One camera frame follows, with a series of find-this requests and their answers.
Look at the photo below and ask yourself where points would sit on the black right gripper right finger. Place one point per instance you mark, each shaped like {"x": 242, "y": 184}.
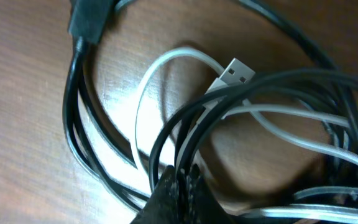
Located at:
{"x": 203, "y": 208}

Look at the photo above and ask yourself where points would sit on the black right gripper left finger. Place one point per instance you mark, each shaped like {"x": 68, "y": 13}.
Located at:
{"x": 162, "y": 207}

